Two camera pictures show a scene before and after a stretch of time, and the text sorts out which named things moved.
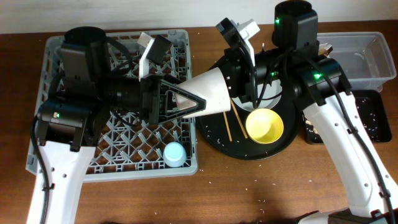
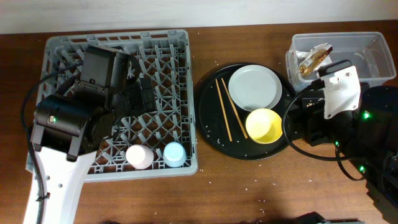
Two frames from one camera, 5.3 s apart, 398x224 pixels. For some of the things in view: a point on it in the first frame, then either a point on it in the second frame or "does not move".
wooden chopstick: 239,118 does not move
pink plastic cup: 211,86 to 139,157
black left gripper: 153,99 to 137,105
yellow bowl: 264,126 does not move
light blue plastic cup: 175,155 does not move
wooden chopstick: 227,126 does not move
